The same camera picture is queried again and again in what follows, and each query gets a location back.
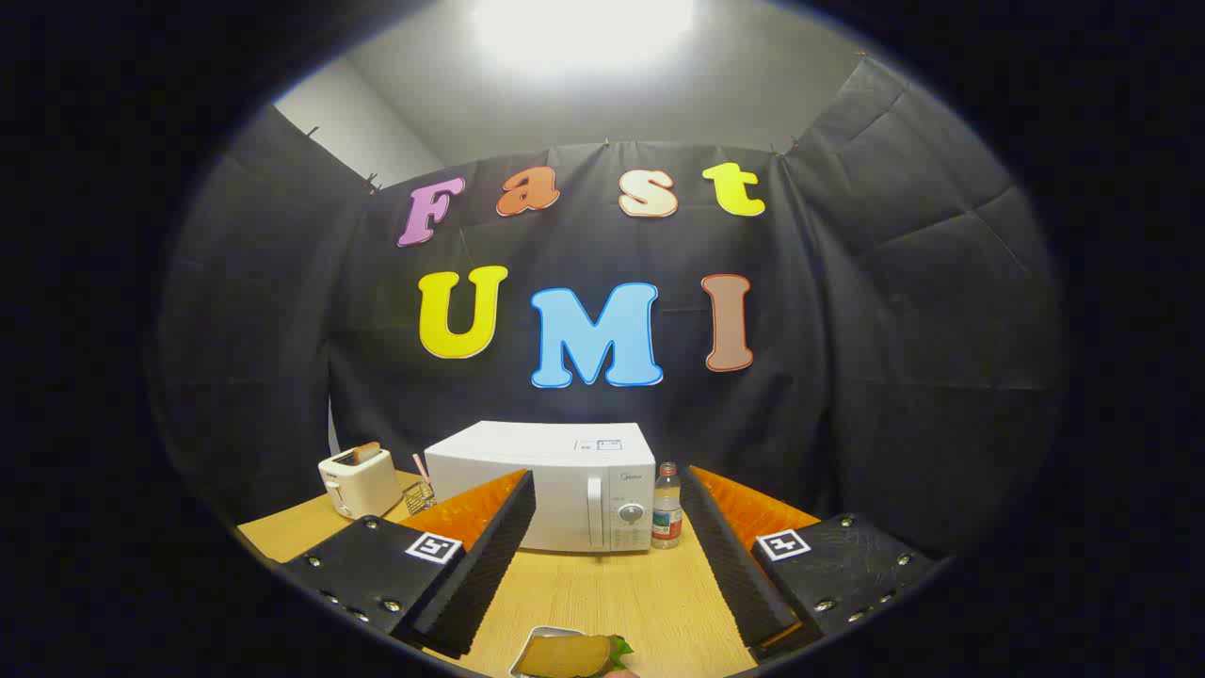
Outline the black backdrop cloth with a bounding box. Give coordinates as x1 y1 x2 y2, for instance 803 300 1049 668
155 52 1065 557

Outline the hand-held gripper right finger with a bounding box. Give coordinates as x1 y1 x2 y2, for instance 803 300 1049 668
680 464 942 662

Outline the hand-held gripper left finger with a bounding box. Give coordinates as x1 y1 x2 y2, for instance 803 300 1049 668
281 469 538 660

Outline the sandwich with green lettuce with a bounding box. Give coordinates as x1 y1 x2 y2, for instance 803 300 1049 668
518 633 634 678

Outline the small white ribbed tray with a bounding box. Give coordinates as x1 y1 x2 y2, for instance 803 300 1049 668
508 625 586 678

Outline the clear plastic water bottle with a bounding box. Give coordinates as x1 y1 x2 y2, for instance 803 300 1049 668
651 461 684 550

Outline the cream toaster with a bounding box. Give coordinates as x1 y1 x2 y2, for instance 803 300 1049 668
318 446 404 521

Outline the white microwave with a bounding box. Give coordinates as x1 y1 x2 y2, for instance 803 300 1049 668
424 420 657 554

